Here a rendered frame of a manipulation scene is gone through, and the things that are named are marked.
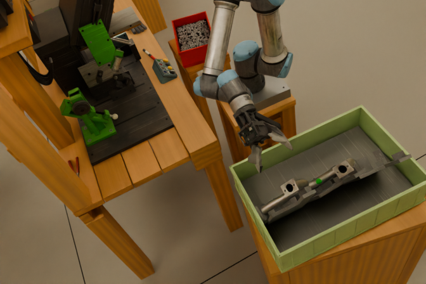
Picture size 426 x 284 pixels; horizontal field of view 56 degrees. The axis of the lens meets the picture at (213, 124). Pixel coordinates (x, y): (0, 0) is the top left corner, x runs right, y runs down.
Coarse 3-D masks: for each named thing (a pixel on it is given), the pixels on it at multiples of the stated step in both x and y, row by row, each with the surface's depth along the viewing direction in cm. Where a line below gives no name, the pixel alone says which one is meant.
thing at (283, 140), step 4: (272, 132) 129; (272, 136) 126; (276, 136) 127; (280, 136) 127; (284, 136) 127; (276, 140) 124; (280, 140) 125; (284, 140) 126; (284, 144) 126; (288, 144) 125; (288, 148) 125; (292, 148) 124
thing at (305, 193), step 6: (306, 186) 129; (300, 192) 129; (306, 192) 127; (312, 192) 126; (300, 198) 129; (306, 198) 130; (282, 204) 151; (288, 204) 150; (294, 204) 137; (300, 204) 139; (282, 210) 136; (288, 210) 140; (294, 210) 152; (270, 216) 139; (276, 216) 138; (282, 216) 150; (264, 222) 149; (270, 222) 148
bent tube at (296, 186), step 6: (294, 180) 124; (300, 180) 130; (306, 180) 132; (282, 186) 127; (288, 186) 127; (294, 186) 124; (300, 186) 127; (288, 192) 125; (294, 192) 124; (276, 198) 144; (282, 198) 142; (288, 198) 141; (270, 204) 145; (276, 204) 143; (264, 210) 146; (270, 210) 146
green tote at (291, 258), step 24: (336, 120) 166; (360, 120) 172; (312, 144) 172; (384, 144) 161; (240, 168) 163; (264, 168) 170; (408, 168) 152; (240, 192) 164; (408, 192) 140; (360, 216) 138; (384, 216) 148; (264, 240) 152; (312, 240) 136; (336, 240) 146; (288, 264) 144
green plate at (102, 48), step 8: (88, 24) 189; (88, 32) 190; (96, 32) 192; (104, 32) 193; (88, 40) 192; (96, 40) 193; (104, 40) 195; (96, 48) 195; (104, 48) 196; (112, 48) 198; (96, 56) 197; (104, 56) 198; (112, 56) 200
